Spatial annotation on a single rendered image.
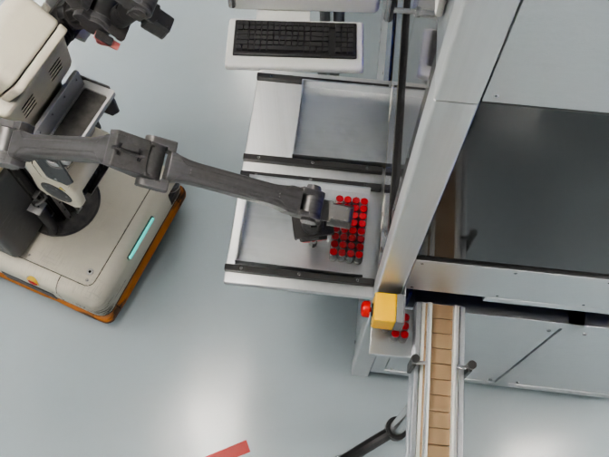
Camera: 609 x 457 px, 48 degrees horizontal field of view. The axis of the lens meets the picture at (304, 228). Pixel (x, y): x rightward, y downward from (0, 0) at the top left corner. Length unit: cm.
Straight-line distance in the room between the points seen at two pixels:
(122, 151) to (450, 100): 72
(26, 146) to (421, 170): 89
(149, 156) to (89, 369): 145
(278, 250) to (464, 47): 108
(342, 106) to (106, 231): 105
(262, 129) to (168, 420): 119
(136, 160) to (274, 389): 141
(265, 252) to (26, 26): 80
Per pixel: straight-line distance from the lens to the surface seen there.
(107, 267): 259
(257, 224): 190
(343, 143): 202
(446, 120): 104
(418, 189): 123
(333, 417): 264
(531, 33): 90
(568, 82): 99
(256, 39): 232
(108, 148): 145
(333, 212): 163
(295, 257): 186
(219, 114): 315
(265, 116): 208
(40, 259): 268
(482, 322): 194
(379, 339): 180
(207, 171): 150
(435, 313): 179
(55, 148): 157
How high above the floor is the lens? 261
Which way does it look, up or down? 66 degrees down
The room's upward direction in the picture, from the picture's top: straight up
